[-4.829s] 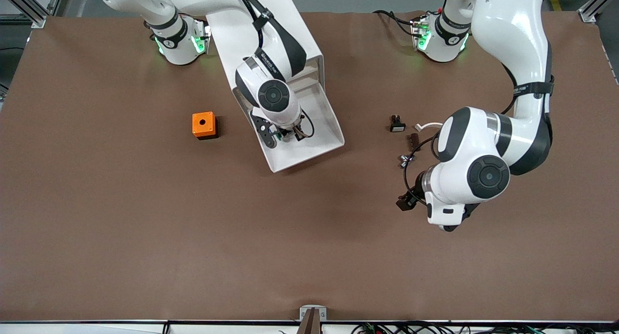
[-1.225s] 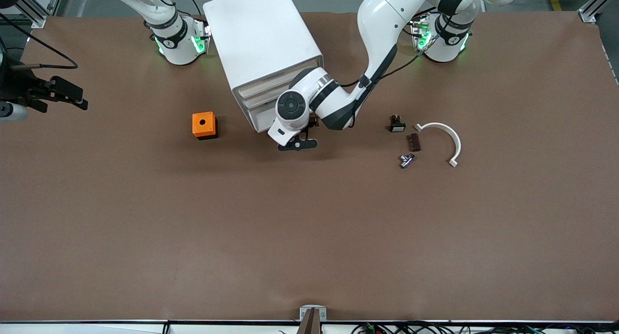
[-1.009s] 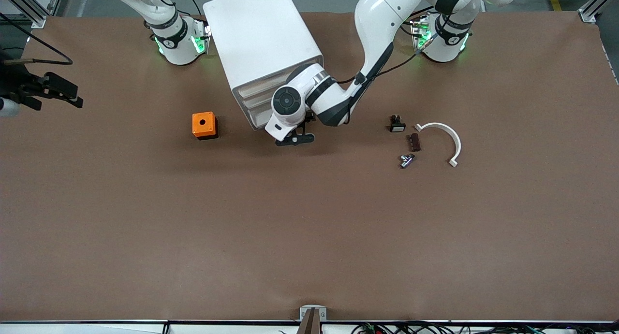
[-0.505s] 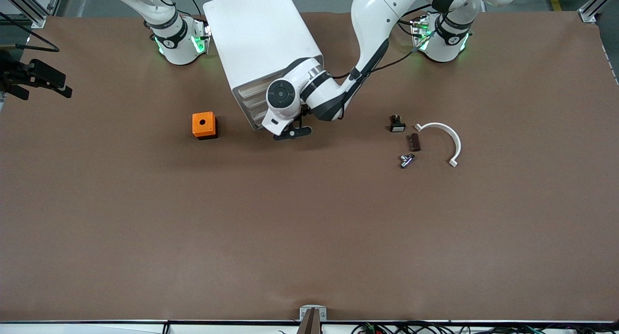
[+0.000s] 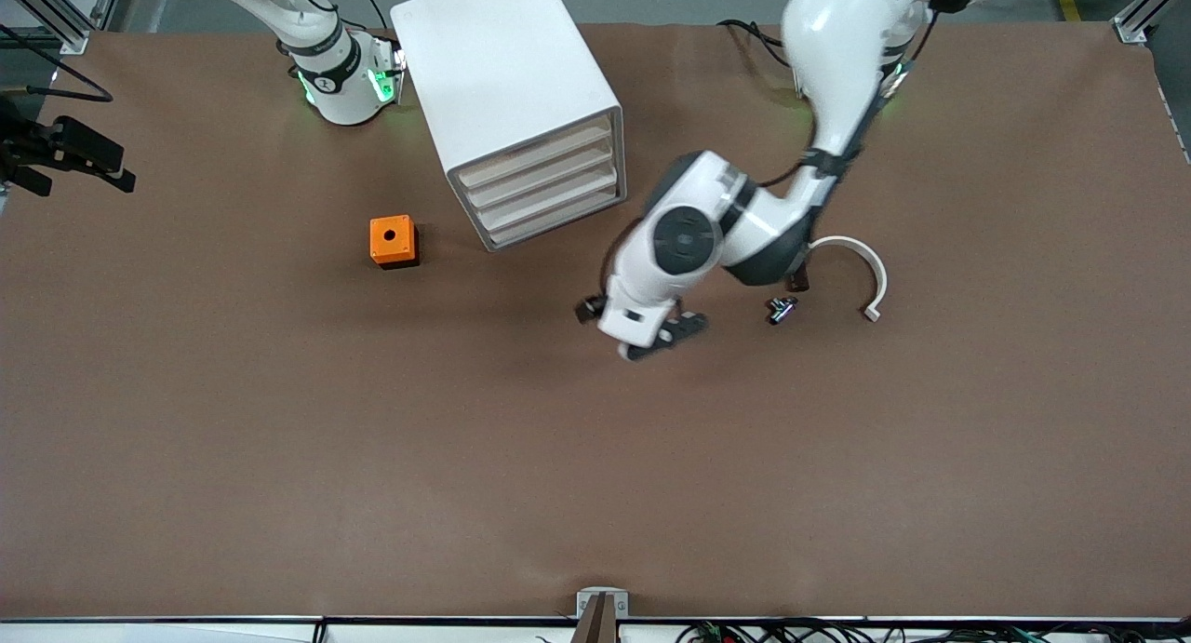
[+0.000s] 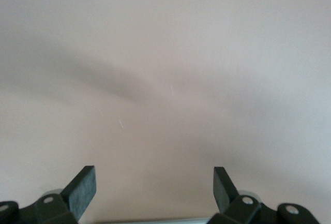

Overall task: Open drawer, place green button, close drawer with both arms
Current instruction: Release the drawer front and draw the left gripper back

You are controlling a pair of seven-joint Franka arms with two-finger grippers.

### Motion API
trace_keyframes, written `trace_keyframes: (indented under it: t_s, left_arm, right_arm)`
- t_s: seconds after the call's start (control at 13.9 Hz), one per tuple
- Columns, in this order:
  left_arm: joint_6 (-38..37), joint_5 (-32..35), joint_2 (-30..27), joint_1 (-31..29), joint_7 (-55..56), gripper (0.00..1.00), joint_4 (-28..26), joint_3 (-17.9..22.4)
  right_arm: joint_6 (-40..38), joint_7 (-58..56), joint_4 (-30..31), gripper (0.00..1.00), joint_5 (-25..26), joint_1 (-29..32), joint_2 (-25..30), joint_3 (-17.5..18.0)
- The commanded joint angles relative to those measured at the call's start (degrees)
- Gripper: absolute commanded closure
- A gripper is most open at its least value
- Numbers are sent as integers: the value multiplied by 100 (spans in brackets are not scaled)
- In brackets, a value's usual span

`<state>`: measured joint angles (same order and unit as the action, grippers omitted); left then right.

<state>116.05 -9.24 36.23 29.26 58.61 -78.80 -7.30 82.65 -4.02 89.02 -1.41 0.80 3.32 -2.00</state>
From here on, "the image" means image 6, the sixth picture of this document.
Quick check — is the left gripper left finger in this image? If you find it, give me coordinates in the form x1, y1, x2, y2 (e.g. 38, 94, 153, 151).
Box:
0, 165, 97, 224

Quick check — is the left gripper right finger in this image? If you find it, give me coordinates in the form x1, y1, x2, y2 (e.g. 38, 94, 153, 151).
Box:
206, 166, 321, 224

